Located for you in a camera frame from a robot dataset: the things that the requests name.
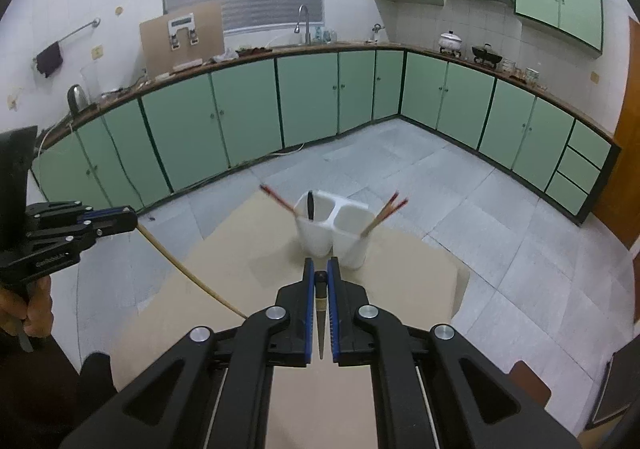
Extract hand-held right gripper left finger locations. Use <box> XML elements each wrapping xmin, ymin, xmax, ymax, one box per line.
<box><xmin>60</xmin><ymin>256</ymin><xmax>317</xmax><ymax>449</ymax></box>

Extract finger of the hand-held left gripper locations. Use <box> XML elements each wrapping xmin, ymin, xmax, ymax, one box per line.
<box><xmin>34</xmin><ymin>216</ymin><xmax>139</xmax><ymax>261</ymax></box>
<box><xmin>29</xmin><ymin>202</ymin><xmax>138</xmax><ymax>231</ymax></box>

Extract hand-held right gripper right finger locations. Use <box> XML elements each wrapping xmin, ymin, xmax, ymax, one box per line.
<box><xmin>327</xmin><ymin>256</ymin><xmax>583</xmax><ymax>449</ymax></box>

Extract white utensil holder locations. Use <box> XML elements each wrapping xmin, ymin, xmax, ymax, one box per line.
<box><xmin>293</xmin><ymin>190</ymin><xmax>377</xmax><ymax>271</ymax></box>

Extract red-tipped wooden chopstick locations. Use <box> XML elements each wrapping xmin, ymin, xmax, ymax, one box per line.
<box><xmin>361</xmin><ymin>191</ymin><xmax>400</xmax><ymax>236</ymax></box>
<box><xmin>365</xmin><ymin>198</ymin><xmax>410</xmax><ymax>234</ymax></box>
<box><xmin>259</xmin><ymin>184</ymin><xmax>299</xmax><ymax>219</ymax></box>

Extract person's left hand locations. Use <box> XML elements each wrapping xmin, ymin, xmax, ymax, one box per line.
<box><xmin>0</xmin><ymin>275</ymin><xmax>54</xmax><ymax>338</ymax></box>

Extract beige tablecloth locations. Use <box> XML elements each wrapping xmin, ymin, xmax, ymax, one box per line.
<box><xmin>110</xmin><ymin>192</ymin><xmax>471</xmax><ymax>449</ymax></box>

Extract black electric kettle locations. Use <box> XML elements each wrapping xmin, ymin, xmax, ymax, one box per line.
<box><xmin>67</xmin><ymin>84</ymin><xmax>90</xmax><ymax>116</ymax></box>

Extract dark cloth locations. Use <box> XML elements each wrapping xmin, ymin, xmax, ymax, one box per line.
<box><xmin>34</xmin><ymin>42</ymin><xmax>65</xmax><ymax>79</ymax></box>

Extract cardboard sheet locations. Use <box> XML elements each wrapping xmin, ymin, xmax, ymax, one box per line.
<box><xmin>138</xmin><ymin>0</ymin><xmax>225</xmax><ymax>75</ymax></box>

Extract person's black trousers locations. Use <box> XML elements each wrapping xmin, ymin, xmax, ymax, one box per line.
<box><xmin>0</xmin><ymin>329</ymin><xmax>119</xmax><ymax>449</ymax></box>

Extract white device on cardboard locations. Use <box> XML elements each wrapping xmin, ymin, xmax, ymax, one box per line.
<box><xmin>167</xmin><ymin>14</ymin><xmax>200</xmax><ymax>52</ymax></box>

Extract dark stool seat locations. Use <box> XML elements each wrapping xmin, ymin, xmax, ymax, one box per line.
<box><xmin>509</xmin><ymin>360</ymin><xmax>552</xmax><ymax>413</ymax></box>

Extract green lower kitchen cabinets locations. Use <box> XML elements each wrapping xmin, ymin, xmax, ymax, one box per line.
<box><xmin>30</xmin><ymin>43</ymin><xmax>622</xmax><ymax>226</ymax></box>

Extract metal faucet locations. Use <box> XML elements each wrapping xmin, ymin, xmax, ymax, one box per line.
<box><xmin>294</xmin><ymin>4</ymin><xmax>312</xmax><ymax>45</ymax></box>

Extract black cabinet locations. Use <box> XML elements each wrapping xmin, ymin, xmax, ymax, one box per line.
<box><xmin>585</xmin><ymin>344</ymin><xmax>632</xmax><ymax>431</ymax></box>

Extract white cooking pot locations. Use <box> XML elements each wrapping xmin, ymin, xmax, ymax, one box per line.
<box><xmin>438</xmin><ymin>30</ymin><xmax>462</xmax><ymax>54</ymax></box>

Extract black wok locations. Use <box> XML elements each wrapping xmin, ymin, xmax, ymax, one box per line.
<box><xmin>471</xmin><ymin>43</ymin><xmax>504</xmax><ymax>66</ymax></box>

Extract brown wooden door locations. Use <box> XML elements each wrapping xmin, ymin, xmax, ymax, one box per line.
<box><xmin>592</xmin><ymin>16</ymin><xmax>640</xmax><ymax>251</ymax></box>

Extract metal towel rail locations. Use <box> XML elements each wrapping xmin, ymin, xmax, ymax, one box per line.
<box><xmin>34</xmin><ymin>18</ymin><xmax>101</xmax><ymax>63</ymax></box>

